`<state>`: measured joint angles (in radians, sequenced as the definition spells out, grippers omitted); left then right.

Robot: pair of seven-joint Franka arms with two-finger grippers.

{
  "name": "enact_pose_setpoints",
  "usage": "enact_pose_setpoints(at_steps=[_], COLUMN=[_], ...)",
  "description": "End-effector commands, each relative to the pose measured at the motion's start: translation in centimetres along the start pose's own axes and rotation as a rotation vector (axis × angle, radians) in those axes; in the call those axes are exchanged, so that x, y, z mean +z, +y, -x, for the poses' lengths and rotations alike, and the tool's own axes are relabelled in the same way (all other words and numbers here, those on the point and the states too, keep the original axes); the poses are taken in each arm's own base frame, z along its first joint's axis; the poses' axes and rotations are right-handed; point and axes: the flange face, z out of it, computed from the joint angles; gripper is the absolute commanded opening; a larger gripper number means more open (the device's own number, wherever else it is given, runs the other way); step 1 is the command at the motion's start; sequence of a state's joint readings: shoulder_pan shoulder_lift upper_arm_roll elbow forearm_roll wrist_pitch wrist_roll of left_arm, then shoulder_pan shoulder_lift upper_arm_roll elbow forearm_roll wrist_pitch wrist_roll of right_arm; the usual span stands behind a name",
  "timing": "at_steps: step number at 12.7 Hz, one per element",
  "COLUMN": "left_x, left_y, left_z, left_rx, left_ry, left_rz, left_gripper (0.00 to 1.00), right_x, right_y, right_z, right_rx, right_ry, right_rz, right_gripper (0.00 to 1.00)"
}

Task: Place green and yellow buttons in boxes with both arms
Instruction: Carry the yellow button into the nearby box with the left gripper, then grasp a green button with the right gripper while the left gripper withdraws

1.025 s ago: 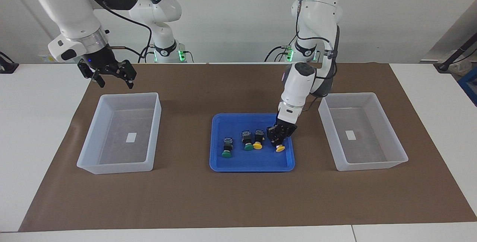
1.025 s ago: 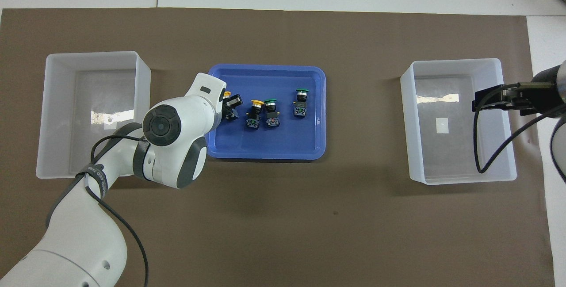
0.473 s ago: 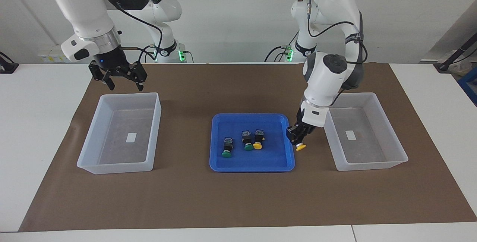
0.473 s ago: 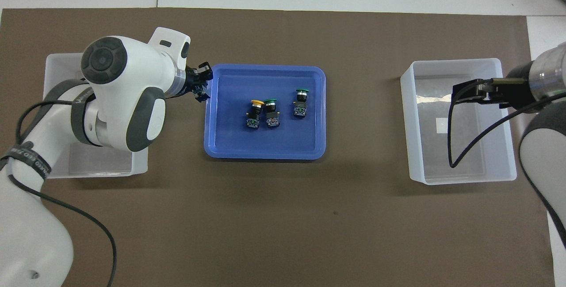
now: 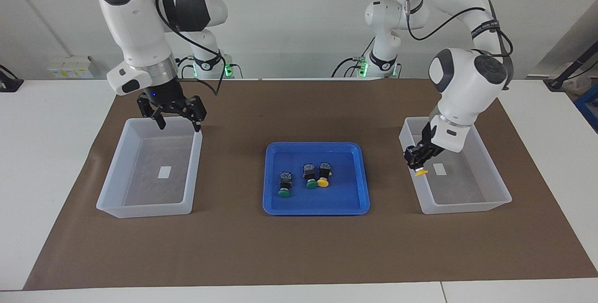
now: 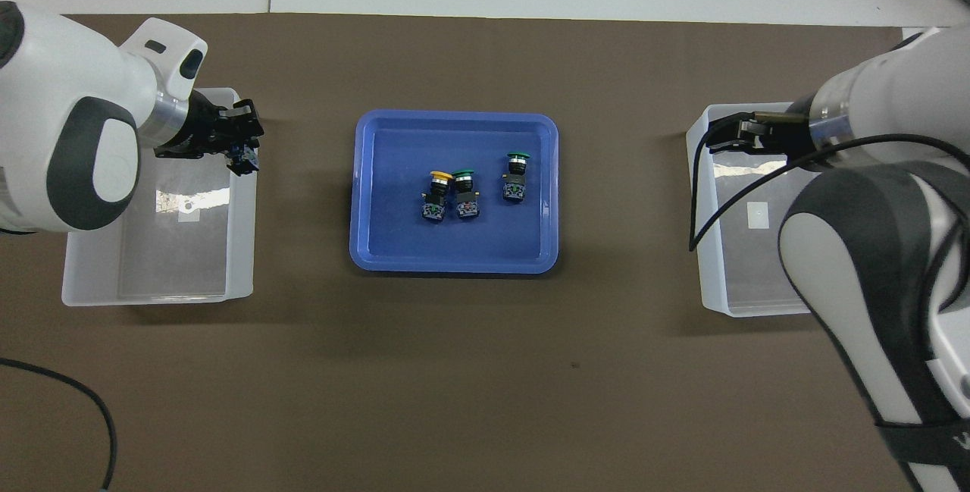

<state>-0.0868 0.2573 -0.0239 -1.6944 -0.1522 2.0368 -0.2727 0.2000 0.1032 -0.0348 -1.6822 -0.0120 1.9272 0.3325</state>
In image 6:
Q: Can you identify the yellow push button switch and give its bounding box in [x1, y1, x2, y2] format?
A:
[421, 170, 454, 224]
[231, 136, 262, 174]

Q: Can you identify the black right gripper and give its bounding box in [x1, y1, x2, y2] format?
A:
[707, 111, 819, 167]

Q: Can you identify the blue plastic tray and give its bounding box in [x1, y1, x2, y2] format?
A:
[348, 111, 559, 275]

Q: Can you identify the green push button switch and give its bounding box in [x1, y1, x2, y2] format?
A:
[452, 168, 481, 221]
[501, 151, 530, 205]

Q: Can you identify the translucent white plastic box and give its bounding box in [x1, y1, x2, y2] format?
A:
[686, 102, 834, 318]
[61, 87, 260, 308]

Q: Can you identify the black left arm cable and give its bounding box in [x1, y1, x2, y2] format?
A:
[0, 358, 118, 492]

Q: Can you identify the brown table mat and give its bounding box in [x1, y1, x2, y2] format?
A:
[0, 13, 933, 492]

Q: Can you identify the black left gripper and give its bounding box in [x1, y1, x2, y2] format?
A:
[155, 90, 264, 177]

